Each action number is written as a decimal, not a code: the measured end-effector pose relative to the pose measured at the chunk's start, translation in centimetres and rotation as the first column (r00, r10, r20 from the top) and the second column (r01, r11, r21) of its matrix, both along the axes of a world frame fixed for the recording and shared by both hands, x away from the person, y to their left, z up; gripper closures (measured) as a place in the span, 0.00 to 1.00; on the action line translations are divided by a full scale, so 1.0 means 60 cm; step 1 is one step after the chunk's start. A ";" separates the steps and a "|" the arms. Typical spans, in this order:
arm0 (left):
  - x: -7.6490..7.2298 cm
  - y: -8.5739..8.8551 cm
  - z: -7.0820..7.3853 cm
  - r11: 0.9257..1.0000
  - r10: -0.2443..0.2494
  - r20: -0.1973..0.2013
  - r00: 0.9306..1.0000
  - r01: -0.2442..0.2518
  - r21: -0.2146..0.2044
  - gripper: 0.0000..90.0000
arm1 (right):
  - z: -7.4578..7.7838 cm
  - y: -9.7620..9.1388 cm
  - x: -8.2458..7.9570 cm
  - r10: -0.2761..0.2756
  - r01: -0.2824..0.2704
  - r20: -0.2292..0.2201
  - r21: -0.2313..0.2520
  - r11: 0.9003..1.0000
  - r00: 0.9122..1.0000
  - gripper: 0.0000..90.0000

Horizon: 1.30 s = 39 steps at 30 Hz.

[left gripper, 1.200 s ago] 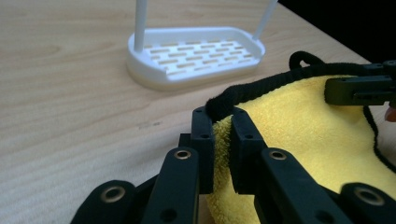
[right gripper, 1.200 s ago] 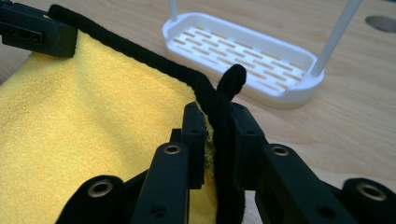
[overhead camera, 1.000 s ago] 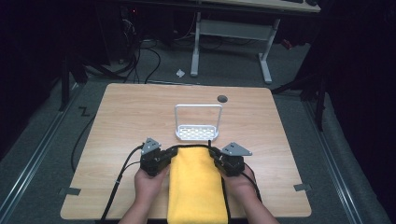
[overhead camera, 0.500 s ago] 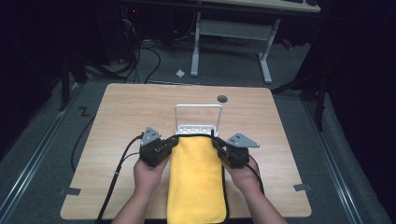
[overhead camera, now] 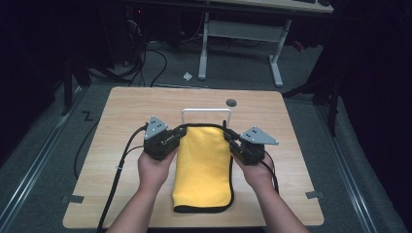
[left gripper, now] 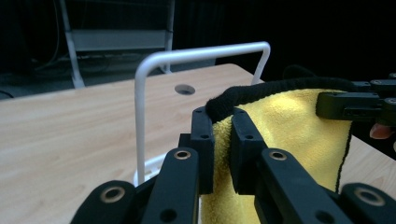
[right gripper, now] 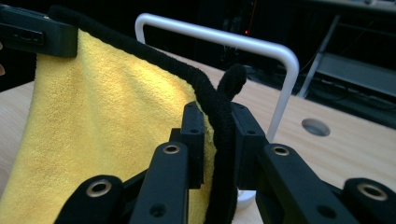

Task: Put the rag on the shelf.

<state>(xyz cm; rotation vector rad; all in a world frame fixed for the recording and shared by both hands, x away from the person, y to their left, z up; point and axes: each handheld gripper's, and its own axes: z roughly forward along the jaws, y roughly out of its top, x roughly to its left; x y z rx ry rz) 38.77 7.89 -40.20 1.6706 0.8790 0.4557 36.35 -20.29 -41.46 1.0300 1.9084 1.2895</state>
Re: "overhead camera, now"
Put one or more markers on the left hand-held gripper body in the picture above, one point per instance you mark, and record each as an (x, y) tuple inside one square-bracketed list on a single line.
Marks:
[(158, 142)]

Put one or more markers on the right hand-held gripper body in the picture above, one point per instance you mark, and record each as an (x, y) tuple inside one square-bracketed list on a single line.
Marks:
[(254, 145)]

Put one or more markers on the white towel rack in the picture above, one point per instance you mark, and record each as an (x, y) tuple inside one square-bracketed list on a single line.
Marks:
[(207, 111)]

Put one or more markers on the yellow and grey cloth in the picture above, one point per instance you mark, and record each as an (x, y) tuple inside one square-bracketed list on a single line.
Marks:
[(204, 168)]

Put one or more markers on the person's left hand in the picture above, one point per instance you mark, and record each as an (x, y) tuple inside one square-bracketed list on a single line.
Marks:
[(155, 171)]

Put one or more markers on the person's right hand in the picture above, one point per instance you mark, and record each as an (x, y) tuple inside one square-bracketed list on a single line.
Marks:
[(257, 174)]

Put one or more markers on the black table grommet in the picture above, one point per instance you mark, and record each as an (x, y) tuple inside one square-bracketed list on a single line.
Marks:
[(231, 103)]

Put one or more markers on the white paper scrap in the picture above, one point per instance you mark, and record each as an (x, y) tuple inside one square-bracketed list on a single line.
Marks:
[(187, 76)]

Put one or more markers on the grey tape strip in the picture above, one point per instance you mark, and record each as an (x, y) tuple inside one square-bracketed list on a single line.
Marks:
[(315, 194), (75, 199)]

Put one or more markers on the black stand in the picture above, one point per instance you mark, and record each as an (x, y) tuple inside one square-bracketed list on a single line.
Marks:
[(67, 87), (333, 106)]

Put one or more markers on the white metal desk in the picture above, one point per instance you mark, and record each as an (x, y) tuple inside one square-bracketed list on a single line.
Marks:
[(241, 30)]

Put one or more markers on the small red object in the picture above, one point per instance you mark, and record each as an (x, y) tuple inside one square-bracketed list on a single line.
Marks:
[(298, 46)]

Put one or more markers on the metal floor rail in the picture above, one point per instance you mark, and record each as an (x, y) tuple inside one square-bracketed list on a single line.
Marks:
[(35, 161), (350, 174)]

